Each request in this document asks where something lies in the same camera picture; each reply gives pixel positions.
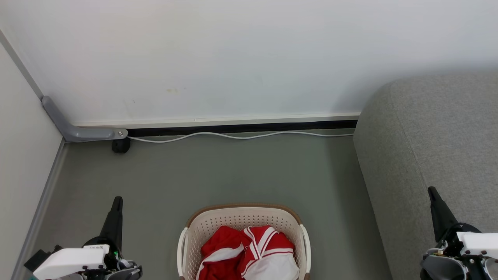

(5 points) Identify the grey metal bracket leg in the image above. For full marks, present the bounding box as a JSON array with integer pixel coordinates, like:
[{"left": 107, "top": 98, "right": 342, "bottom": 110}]
[{"left": 42, "top": 96, "right": 129, "bottom": 142}]

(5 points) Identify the black caster wheel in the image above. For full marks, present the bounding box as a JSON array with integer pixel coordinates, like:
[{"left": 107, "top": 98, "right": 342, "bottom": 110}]
[{"left": 112, "top": 137, "right": 131, "bottom": 154}]

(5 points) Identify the cream perforated laundry basket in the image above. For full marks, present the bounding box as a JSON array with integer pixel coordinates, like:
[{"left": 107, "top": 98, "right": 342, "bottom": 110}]
[{"left": 177, "top": 203, "right": 312, "bottom": 280}]

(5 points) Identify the red and white garment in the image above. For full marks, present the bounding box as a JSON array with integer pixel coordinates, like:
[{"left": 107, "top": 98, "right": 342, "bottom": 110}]
[{"left": 196, "top": 225, "right": 300, "bottom": 280}]

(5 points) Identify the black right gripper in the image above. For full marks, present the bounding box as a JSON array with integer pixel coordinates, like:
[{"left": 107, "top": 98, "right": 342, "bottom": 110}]
[{"left": 420, "top": 187, "right": 498, "bottom": 280}]

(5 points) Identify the grey fabric sofa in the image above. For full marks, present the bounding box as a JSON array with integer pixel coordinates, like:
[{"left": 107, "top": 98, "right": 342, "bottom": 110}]
[{"left": 353, "top": 72, "right": 498, "bottom": 280}]

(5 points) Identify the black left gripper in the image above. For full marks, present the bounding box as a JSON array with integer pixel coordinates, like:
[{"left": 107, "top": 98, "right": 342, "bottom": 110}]
[{"left": 82, "top": 196, "right": 143, "bottom": 280}]

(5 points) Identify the thin white floor cable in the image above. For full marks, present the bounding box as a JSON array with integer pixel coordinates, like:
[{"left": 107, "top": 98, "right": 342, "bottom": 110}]
[{"left": 126, "top": 131, "right": 354, "bottom": 144}]

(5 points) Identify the grey partition frame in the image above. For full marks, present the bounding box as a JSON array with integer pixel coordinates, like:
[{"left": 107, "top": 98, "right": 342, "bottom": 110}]
[{"left": 0, "top": 29, "right": 66, "bottom": 280}]

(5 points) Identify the white baseboard strip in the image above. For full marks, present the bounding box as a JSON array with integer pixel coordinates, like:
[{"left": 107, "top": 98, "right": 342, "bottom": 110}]
[{"left": 72, "top": 112, "right": 361, "bottom": 129}]

